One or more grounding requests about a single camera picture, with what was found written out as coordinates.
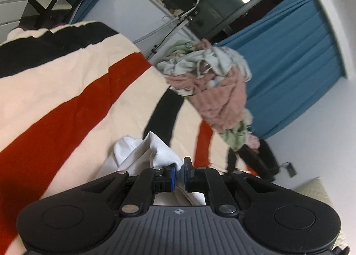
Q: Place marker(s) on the black armchair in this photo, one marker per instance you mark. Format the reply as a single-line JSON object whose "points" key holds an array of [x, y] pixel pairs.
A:
{"points": [[262, 161]]}

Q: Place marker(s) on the green clothes pile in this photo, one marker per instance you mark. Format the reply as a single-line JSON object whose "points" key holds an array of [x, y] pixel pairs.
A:
{"points": [[236, 137]]}

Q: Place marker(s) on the quilted beige headboard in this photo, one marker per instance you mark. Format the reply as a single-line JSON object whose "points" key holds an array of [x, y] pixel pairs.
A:
{"points": [[315, 189]]}

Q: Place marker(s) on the pink fluffy blanket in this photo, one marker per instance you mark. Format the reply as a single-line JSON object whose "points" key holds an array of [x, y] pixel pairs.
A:
{"points": [[219, 100]]}

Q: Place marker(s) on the white polo shirt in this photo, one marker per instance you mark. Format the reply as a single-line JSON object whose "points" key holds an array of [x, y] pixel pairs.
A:
{"points": [[135, 155]]}

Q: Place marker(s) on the black wall socket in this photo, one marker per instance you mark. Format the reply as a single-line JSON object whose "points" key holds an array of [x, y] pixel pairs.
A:
{"points": [[290, 169]]}

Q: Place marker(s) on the small pink garment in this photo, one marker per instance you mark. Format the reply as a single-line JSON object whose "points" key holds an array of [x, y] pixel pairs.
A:
{"points": [[252, 142]]}

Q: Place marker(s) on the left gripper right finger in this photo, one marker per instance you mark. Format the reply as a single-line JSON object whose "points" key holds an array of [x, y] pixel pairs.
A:
{"points": [[209, 182]]}

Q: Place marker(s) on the right blue curtain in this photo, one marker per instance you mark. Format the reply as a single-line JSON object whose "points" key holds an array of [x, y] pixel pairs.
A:
{"points": [[294, 61]]}

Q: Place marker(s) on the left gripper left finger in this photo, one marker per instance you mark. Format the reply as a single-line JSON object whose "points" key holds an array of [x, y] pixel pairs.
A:
{"points": [[150, 182]]}

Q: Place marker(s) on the striped bed blanket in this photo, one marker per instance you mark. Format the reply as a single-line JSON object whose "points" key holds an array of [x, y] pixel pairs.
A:
{"points": [[67, 95]]}

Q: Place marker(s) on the grey white clothes pile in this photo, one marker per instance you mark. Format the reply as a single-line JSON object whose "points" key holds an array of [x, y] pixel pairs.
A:
{"points": [[199, 58]]}

